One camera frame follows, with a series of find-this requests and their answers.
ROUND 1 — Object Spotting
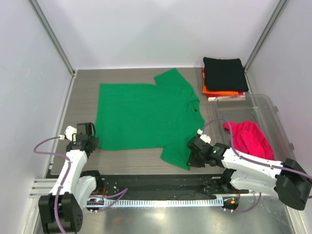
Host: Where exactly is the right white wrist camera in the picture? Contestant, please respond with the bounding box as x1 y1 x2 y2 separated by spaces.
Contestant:
196 129 211 144

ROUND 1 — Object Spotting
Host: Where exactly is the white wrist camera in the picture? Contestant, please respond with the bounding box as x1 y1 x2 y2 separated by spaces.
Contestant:
64 126 77 142
196 129 211 144

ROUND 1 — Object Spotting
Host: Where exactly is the black folded t shirt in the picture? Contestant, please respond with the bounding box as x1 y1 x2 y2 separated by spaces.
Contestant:
203 57 249 92

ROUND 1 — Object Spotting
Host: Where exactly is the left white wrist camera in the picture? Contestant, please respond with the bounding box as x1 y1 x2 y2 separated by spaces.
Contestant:
64 126 77 142

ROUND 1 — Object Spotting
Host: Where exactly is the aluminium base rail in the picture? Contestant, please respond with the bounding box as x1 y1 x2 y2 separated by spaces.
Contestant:
29 178 57 198

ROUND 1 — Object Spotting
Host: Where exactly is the clear plastic bin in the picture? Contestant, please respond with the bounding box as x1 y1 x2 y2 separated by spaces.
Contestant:
214 94 295 161

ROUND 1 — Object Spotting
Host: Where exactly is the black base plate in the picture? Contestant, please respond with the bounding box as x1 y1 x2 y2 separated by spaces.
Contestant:
101 174 249 200

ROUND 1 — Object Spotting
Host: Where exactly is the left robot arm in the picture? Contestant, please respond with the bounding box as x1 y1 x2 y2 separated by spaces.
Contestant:
38 122 104 234

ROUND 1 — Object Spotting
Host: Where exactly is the pink t shirt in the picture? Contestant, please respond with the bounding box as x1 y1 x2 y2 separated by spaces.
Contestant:
223 121 275 160

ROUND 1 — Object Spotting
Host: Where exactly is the left aluminium frame post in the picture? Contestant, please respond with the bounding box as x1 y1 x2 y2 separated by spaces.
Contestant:
28 0 75 76

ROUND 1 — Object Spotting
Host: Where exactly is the orange folded t shirt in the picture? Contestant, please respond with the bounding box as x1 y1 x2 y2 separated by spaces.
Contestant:
202 85 240 97

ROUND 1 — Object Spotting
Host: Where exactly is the aluminium frame post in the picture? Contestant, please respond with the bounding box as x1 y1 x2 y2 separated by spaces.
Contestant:
28 0 75 76
243 0 291 72

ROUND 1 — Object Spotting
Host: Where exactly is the right aluminium frame post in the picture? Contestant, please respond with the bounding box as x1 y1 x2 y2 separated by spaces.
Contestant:
243 0 291 72

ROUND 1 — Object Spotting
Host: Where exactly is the white slotted cable duct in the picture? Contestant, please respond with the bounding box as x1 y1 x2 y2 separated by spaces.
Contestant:
86 197 224 209

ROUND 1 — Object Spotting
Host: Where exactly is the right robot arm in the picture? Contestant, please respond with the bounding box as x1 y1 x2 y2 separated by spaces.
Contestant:
187 134 312 211

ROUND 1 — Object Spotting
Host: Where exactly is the green t shirt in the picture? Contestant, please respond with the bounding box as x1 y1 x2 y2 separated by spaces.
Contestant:
95 68 205 170

